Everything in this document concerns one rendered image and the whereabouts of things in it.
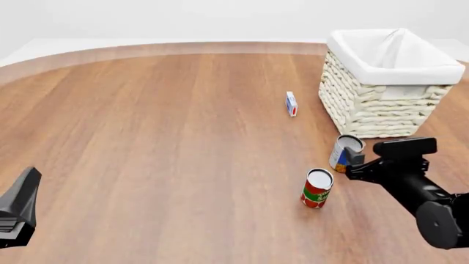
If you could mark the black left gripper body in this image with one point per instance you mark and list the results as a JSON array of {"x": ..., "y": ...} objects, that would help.
[{"x": 14, "y": 231}]

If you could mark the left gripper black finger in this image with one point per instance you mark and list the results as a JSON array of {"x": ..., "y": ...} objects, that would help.
[{"x": 22, "y": 195}]

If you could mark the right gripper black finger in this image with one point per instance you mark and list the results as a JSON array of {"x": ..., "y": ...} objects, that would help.
[{"x": 354, "y": 159}]

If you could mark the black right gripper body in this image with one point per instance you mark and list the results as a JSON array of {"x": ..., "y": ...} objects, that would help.
[{"x": 364, "y": 171}]

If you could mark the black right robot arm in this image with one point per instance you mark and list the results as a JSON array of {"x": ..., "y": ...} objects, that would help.
[{"x": 421, "y": 198}]

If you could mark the blue and white soup tin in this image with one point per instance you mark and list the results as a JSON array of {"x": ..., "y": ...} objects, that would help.
[{"x": 340, "y": 156}]

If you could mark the woven basket with white liner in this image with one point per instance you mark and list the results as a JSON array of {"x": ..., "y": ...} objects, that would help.
[{"x": 370, "y": 110}]

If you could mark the small blue white food box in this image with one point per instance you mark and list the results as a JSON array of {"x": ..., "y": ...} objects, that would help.
[{"x": 291, "y": 105}]

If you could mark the red and green sauce tin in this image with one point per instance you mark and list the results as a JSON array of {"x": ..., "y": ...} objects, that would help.
[{"x": 316, "y": 192}]

